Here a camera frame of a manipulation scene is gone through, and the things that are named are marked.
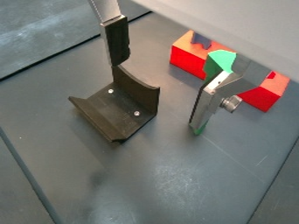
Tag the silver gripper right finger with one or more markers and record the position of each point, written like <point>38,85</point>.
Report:
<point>225,83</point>

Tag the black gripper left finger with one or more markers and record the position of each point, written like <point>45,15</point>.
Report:
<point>114,29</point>

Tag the green three prong peg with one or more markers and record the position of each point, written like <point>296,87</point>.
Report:
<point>218,69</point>

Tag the red peg board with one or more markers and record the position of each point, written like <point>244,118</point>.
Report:
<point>189,56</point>

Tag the light blue two prong peg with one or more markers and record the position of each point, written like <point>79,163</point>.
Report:
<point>198,39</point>

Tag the black curved holder stand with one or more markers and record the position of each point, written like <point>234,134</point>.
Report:
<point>122,107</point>

